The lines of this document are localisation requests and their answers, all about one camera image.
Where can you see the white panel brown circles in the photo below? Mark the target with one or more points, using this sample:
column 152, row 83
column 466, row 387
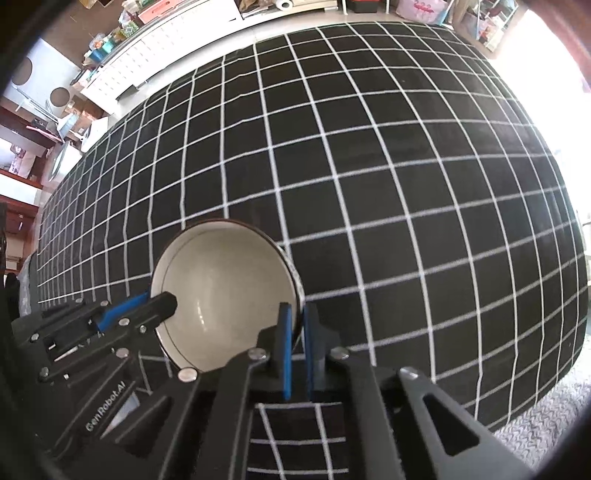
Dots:
column 44, row 78

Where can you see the white plastic tub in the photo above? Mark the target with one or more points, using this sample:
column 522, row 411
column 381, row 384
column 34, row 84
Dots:
column 64, row 161

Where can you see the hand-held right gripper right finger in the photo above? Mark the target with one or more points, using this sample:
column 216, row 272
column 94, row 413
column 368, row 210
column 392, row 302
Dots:
column 311, row 360

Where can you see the grey shaggy rug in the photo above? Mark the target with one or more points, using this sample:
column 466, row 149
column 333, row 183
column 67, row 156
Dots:
column 545, row 429

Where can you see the white appliance box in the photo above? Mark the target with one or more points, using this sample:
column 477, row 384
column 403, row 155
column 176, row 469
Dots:
column 94, row 134

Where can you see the pink bag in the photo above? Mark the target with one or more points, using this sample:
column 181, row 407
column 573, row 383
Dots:
column 422, row 9

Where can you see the pink drawer box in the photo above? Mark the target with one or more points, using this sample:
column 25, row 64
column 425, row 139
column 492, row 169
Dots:
column 161, row 10

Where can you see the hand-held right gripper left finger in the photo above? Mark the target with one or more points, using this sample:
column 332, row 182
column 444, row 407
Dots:
column 286, row 360

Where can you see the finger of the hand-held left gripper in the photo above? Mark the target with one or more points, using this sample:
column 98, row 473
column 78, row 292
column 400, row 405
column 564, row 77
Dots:
column 152, row 311
column 122, row 308

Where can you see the black white grid tablecloth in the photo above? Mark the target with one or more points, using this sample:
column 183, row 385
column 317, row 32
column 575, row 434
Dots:
column 369, row 184

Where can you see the white paper roll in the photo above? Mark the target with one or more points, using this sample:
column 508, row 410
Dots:
column 283, row 3

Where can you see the white floral bowl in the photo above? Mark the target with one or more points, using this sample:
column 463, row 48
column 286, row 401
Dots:
column 221, row 286

